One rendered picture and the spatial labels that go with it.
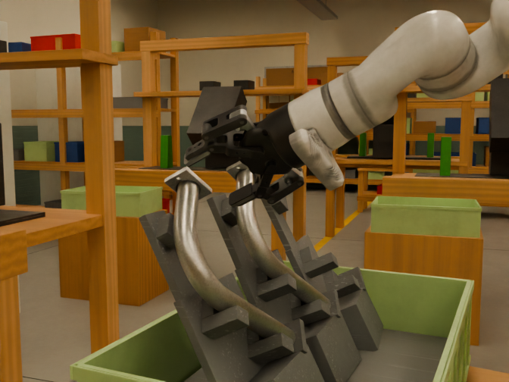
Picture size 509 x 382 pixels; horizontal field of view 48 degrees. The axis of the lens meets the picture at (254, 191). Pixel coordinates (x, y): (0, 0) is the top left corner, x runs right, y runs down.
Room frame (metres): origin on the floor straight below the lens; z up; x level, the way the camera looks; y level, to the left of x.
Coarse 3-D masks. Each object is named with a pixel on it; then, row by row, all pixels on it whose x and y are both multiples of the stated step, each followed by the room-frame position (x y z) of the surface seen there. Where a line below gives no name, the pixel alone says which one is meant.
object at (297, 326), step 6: (288, 324) 0.82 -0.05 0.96; (294, 324) 0.81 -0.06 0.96; (300, 324) 0.81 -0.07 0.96; (294, 330) 0.80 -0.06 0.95; (300, 330) 0.80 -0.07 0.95; (300, 336) 0.79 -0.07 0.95; (300, 342) 0.79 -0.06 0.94; (294, 348) 0.79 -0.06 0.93; (300, 348) 0.78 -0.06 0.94; (306, 348) 0.79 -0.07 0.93
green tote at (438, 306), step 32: (384, 288) 1.11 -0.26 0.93; (416, 288) 1.08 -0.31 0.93; (448, 288) 1.06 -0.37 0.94; (160, 320) 0.83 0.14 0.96; (384, 320) 1.11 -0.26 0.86; (416, 320) 1.08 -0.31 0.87; (448, 320) 1.06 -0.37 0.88; (96, 352) 0.71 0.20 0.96; (128, 352) 0.75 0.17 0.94; (160, 352) 0.82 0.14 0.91; (192, 352) 0.90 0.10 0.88; (448, 352) 0.70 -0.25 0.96
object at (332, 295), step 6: (324, 294) 0.97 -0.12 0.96; (330, 294) 0.96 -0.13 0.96; (336, 294) 0.96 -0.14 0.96; (330, 300) 0.96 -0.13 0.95; (336, 300) 0.95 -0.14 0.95; (330, 306) 0.95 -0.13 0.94; (336, 306) 0.94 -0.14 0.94; (330, 312) 0.94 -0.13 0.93; (336, 312) 0.93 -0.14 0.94; (324, 318) 0.94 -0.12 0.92
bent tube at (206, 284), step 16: (176, 176) 0.77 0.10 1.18; (192, 176) 0.77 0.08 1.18; (176, 192) 0.77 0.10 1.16; (192, 192) 0.76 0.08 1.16; (208, 192) 0.79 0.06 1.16; (176, 208) 0.74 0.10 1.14; (192, 208) 0.74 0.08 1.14; (176, 224) 0.71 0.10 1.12; (192, 224) 0.72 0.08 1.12; (176, 240) 0.70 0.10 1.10; (192, 240) 0.70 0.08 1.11; (192, 256) 0.69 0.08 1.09; (192, 272) 0.69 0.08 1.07; (208, 272) 0.69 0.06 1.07; (208, 288) 0.69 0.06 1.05; (224, 288) 0.71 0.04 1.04; (208, 304) 0.71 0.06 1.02; (224, 304) 0.70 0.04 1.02; (240, 304) 0.72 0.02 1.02; (256, 320) 0.74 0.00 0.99; (272, 320) 0.77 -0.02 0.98; (288, 336) 0.78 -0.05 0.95
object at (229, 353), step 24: (144, 216) 0.73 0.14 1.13; (168, 216) 0.74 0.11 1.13; (168, 240) 0.73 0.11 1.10; (168, 264) 0.72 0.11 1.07; (192, 288) 0.74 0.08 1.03; (192, 312) 0.71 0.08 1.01; (192, 336) 0.69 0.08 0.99; (240, 336) 0.77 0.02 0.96; (216, 360) 0.70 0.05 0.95; (240, 360) 0.74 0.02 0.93; (288, 360) 0.76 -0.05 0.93; (312, 360) 0.79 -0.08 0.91
